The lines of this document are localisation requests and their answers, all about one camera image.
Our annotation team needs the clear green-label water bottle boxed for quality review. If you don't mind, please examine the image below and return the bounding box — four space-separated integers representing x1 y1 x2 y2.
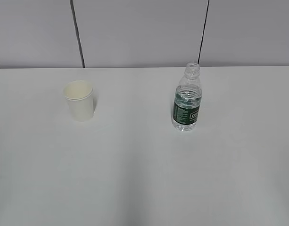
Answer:
172 62 202 131

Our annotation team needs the white paper cup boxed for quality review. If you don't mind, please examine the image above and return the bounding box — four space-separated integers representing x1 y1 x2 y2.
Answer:
63 81 94 121

